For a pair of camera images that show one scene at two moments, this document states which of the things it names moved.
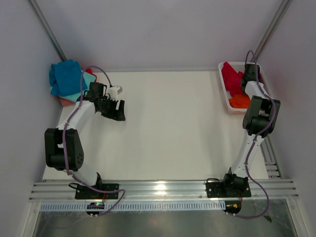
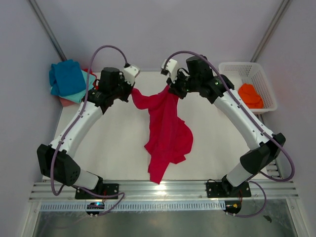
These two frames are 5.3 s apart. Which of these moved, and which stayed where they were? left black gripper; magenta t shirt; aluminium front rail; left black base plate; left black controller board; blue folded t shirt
Moved: magenta t shirt; left black gripper
Stayed: blue folded t shirt; left black base plate; aluminium front rail; left black controller board
